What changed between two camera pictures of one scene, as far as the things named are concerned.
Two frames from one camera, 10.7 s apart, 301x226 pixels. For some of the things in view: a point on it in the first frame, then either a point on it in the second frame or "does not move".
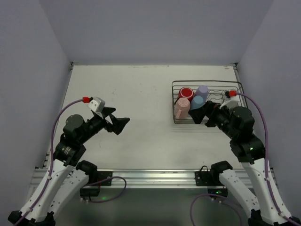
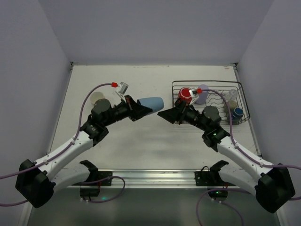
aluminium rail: x=147 y=178 does not move
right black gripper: x=209 y=113 → x=181 y=112
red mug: x=186 y=92 does not move
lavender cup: x=202 y=91 does not move
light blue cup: x=197 y=101 → x=155 y=103
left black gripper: x=107 y=121 → x=130 y=108
